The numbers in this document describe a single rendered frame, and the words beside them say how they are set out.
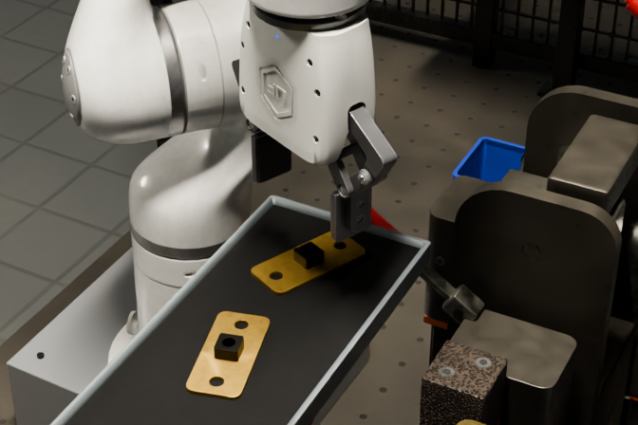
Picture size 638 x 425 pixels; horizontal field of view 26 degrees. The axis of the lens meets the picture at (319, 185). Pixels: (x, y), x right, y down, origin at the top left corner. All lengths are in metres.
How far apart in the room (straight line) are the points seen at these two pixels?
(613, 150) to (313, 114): 0.32
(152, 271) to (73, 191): 1.86
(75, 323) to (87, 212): 1.58
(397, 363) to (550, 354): 0.57
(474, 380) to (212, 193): 0.38
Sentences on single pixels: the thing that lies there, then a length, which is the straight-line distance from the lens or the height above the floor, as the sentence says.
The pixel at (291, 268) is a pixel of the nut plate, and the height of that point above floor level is 1.16.
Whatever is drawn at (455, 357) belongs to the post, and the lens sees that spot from 1.04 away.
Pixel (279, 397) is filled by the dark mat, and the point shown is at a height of 1.16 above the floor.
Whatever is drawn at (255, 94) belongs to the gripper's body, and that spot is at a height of 1.31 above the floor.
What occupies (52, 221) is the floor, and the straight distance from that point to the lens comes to 3.12.
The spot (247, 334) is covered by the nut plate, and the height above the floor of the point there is 1.16.
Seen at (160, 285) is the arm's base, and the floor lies 0.94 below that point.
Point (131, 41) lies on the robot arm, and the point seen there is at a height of 1.22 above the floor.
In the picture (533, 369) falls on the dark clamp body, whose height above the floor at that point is 1.08.
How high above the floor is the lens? 1.78
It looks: 34 degrees down
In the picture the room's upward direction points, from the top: straight up
